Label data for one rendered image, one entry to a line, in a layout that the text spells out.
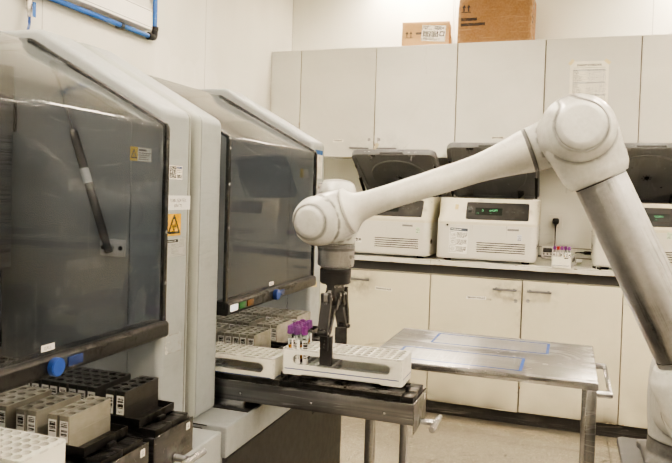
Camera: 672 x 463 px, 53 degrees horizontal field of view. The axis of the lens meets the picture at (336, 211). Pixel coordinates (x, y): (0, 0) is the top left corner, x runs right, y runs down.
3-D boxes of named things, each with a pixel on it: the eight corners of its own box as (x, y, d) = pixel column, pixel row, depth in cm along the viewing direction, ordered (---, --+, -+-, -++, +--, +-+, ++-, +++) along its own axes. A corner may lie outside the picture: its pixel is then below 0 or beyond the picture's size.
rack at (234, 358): (167, 370, 172) (168, 346, 171) (188, 361, 181) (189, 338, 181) (273, 384, 162) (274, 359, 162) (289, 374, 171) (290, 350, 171)
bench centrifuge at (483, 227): (435, 259, 384) (439, 139, 382) (451, 251, 443) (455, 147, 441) (536, 265, 367) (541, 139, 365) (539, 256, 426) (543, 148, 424)
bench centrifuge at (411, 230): (337, 253, 405) (340, 147, 403) (369, 246, 463) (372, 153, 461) (428, 259, 385) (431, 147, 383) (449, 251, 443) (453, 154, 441)
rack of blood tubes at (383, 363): (281, 373, 161) (281, 347, 161) (297, 363, 171) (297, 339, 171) (401, 387, 152) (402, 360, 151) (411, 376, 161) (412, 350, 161)
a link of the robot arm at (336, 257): (359, 243, 164) (359, 267, 164) (325, 241, 167) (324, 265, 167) (348, 246, 156) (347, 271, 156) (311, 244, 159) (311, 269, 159)
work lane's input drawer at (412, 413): (150, 396, 171) (151, 362, 171) (180, 382, 184) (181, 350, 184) (432, 439, 147) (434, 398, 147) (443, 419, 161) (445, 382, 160)
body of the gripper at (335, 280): (344, 270, 156) (343, 309, 157) (355, 266, 164) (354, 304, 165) (314, 268, 159) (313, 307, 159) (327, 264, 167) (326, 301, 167)
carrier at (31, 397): (44, 418, 129) (44, 387, 129) (52, 419, 128) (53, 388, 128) (-5, 438, 118) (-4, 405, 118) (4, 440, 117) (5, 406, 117)
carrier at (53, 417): (92, 426, 125) (92, 394, 125) (101, 428, 125) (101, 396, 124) (46, 448, 114) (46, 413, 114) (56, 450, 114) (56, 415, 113)
